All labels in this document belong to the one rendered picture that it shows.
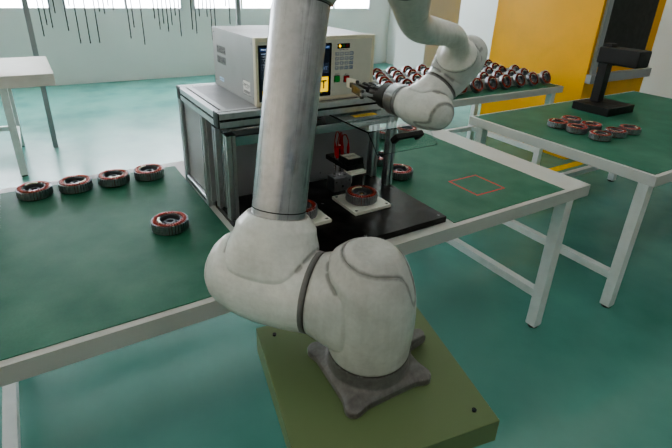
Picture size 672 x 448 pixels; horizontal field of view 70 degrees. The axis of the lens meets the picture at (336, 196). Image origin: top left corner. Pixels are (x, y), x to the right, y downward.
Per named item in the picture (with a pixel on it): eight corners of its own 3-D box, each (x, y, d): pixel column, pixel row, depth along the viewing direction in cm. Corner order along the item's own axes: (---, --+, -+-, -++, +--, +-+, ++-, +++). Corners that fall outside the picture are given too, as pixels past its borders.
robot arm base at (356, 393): (450, 373, 92) (454, 352, 89) (350, 422, 83) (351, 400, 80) (395, 314, 106) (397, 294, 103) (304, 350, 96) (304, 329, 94)
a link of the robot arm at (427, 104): (402, 129, 135) (432, 95, 136) (440, 145, 123) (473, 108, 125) (384, 102, 128) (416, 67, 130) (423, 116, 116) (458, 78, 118)
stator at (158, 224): (184, 217, 158) (183, 207, 157) (192, 232, 149) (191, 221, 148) (148, 224, 153) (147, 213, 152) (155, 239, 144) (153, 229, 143)
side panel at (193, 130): (217, 205, 168) (210, 115, 155) (208, 206, 167) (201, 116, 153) (193, 178, 189) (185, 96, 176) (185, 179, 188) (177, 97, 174)
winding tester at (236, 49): (371, 95, 169) (375, 34, 161) (257, 107, 148) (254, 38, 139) (316, 75, 199) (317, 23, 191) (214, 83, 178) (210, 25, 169)
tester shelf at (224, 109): (399, 106, 175) (400, 93, 173) (218, 129, 141) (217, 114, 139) (335, 83, 208) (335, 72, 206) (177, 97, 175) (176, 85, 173)
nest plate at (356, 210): (391, 207, 166) (391, 203, 166) (355, 216, 159) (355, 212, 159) (366, 191, 178) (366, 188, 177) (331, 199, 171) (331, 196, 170)
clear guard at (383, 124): (437, 145, 156) (439, 127, 153) (377, 156, 144) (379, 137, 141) (377, 120, 180) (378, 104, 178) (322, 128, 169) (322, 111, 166)
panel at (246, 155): (368, 170, 198) (373, 98, 185) (212, 201, 165) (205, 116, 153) (366, 169, 199) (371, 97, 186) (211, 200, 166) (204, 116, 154)
